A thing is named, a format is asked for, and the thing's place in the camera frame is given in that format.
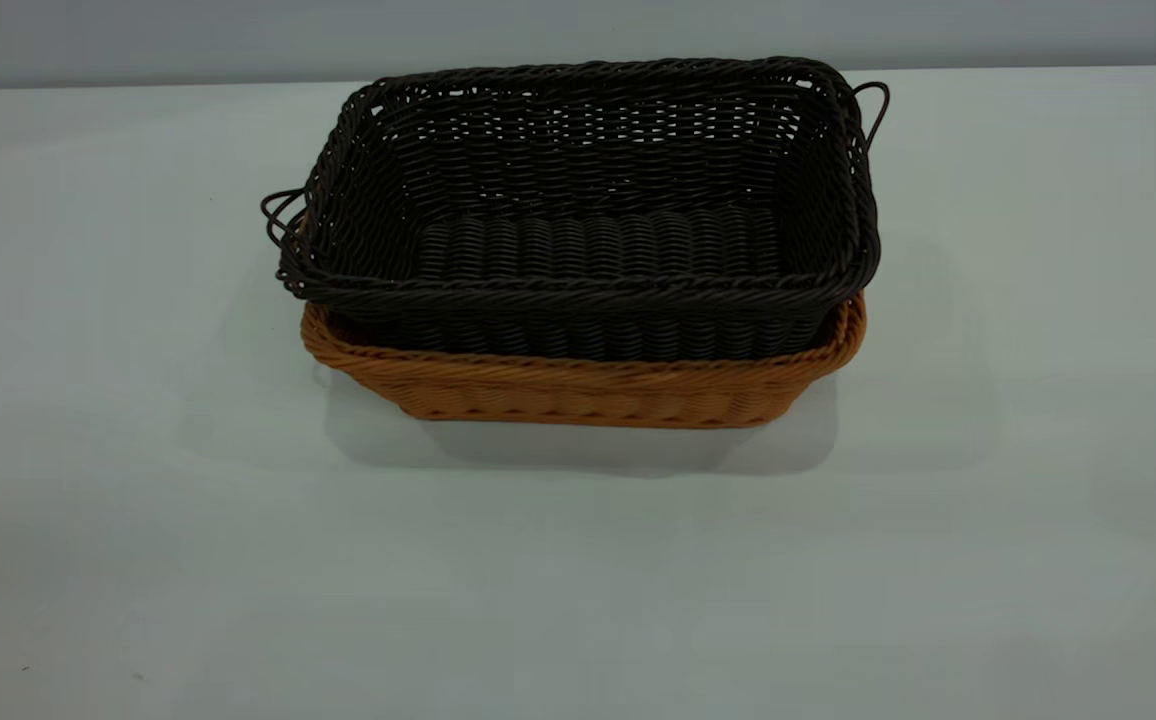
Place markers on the light brown wicker basket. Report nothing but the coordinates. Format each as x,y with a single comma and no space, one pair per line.
578,390

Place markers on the dark brown wicker basket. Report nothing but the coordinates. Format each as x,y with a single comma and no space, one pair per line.
588,250

